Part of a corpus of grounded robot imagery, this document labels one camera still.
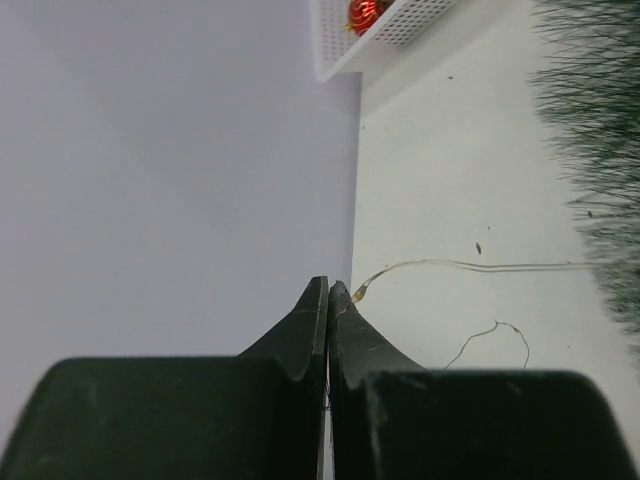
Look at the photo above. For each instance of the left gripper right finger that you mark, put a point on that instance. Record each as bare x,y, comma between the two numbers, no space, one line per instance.
394,419

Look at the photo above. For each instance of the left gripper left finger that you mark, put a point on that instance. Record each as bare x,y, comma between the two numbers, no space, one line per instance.
256,415

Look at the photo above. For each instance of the small green christmas tree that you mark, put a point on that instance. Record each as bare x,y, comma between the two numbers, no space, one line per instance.
588,95

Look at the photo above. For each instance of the white plastic basket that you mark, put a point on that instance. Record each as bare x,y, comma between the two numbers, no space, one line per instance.
431,29

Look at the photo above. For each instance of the red glitter bauble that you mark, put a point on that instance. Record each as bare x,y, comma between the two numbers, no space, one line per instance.
362,14

